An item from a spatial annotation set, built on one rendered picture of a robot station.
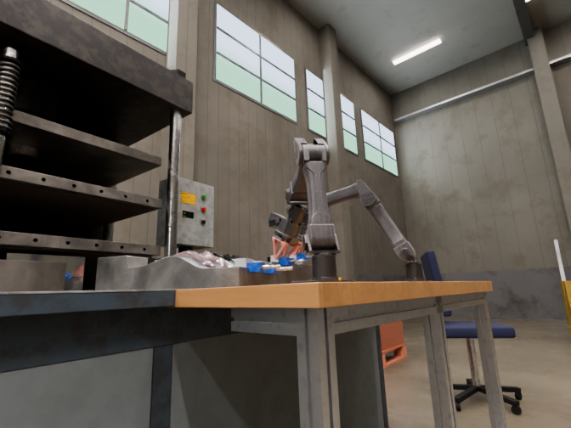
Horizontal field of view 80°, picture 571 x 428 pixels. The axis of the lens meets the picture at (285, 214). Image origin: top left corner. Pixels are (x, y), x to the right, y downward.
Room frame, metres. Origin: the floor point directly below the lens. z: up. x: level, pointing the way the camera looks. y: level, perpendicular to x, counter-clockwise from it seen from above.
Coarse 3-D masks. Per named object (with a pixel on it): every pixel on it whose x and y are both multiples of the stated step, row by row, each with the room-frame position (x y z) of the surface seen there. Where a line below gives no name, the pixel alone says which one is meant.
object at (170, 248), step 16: (176, 112) 1.72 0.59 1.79; (176, 128) 1.72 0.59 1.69; (176, 144) 1.72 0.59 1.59; (176, 160) 1.73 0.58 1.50; (176, 176) 1.73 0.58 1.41; (176, 192) 1.73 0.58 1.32; (176, 208) 1.73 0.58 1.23; (112, 224) 2.14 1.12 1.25; (176, 224) 1.74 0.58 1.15; (112, 240) 2.16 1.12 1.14; (176, 240) 1.75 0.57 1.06
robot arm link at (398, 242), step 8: (376, 200) 1.36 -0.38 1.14; (368, 208) 1.37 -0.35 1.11; (376, 208) 1.36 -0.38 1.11; (376, 216) 1.37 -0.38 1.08; (384, 216) 1.36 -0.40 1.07; (384, 224) 1.36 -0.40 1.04; (392, 224) 1.34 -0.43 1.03; (384, 232) 1.36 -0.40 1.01; (392, 232) 1.34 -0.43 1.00; (400, 232) 1.35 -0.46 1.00; (392, 240) 1.34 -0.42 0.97; (400, 240) 1.32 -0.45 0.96; (400, 248) 1.32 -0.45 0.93; (408, 248) 1.31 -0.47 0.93; (400, 256) 1.32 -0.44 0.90
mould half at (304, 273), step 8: (232, 264) 1.38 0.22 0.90; (296, 264) 1.32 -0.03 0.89; (304, 264) 1.36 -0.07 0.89; (280, 272) 1.24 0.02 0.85; (288, 272) 1.27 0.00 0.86; (296, 272) 1.31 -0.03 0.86; (304, 272) 1.36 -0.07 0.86; (280, 280) 1.24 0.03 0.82; (288, 280) 1.27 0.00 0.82; (296, 280) 1.31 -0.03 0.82; (304, 280) 1.36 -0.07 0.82
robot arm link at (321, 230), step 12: (312, 156) 0.92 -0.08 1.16; (324, 156) 0.91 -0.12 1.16; (312, 168) 0.91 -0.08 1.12; (324, 168) 0.91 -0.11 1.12; (312, 180) 0.90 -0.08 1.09; (324, 180) 0.91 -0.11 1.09; (312, 192) 0.90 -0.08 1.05; (324, 192) 0.90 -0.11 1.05; (312, 204) 0.90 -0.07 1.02; (324, 204) 0.90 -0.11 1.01; (312, 216) 0.89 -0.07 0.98; (324, 216) 0.89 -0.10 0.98; (312, 228) 0.88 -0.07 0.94; (324, 228) 0.88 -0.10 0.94; (312, 240) 0.87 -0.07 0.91; (324, 240) 0.88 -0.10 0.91
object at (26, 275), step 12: (0, 264) 0.69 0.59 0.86; (12, 264) 0.71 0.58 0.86; (24, 264) 0.73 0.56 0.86; (36, 264) 0.74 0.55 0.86; (48, 264) 0.76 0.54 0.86; (60, 264) 0.78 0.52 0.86; (0, 276) 0.70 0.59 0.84; (12, 276) 0.71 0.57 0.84; (24, 276) 0.73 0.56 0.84; (36, 276) 0.75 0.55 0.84; (48, 276) 0.76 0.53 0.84; (60, 276) 0.78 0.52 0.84; (0, 288) 0.70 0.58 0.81; (12, 288) 0.71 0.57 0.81; (24, 288) 0.73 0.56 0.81; (36, 288) 0.75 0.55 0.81; (48, 288) 0.77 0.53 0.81; (60, 288) 0.79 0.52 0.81
